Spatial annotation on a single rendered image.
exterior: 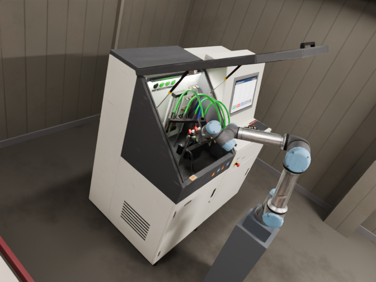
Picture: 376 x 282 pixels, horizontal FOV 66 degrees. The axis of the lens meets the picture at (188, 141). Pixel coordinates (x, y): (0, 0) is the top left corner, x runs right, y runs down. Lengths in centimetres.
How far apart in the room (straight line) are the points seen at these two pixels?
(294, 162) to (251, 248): 77
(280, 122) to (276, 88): 44
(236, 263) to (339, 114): 220
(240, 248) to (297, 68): 234
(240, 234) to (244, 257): 17
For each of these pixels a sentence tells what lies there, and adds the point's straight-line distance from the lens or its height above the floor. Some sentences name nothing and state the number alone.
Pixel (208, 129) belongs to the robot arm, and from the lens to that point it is 156.
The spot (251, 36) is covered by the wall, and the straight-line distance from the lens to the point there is 393.
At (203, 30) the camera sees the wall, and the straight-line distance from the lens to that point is 428.
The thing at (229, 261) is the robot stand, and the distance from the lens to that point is 225.
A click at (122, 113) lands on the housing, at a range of 205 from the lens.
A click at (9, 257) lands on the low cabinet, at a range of 162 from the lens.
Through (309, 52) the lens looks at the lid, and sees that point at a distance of 152.
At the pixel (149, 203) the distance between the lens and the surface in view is 216.
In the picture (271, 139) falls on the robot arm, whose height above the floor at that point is 146.
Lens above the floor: 218
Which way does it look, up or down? 33 degrees down
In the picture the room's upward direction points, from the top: 20 degrees clockwise
